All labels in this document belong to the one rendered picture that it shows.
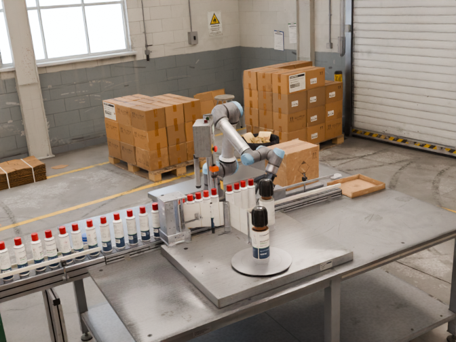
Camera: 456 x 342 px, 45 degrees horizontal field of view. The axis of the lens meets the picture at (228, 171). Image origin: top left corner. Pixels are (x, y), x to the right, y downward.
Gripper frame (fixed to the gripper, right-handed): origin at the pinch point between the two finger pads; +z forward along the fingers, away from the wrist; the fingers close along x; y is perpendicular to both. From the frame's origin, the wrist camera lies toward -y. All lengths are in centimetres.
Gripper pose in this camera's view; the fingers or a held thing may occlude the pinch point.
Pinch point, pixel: (256, 200)
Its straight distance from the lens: 342.6
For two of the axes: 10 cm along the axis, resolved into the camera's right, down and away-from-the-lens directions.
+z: -3.8, 9.2, 0.5
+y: 4.9, 2.5, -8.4
